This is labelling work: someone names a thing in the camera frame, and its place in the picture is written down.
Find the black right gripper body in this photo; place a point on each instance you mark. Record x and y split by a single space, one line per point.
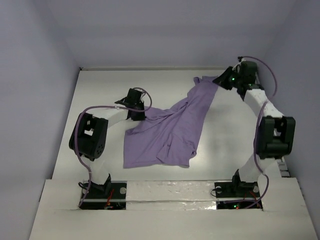
223 79

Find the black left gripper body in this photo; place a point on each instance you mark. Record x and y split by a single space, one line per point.
139 116

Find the purple t shirt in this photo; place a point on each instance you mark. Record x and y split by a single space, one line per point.
170 136

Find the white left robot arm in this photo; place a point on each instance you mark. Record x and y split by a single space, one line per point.
89 135

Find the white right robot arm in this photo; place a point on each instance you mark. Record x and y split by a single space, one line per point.
274 132

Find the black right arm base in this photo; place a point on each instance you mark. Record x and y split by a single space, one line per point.
231 197

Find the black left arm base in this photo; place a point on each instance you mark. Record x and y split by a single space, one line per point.
108 196

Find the silver tape strip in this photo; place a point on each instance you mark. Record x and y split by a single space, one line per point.
170 195

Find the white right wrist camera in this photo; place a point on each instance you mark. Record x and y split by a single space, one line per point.
242 61

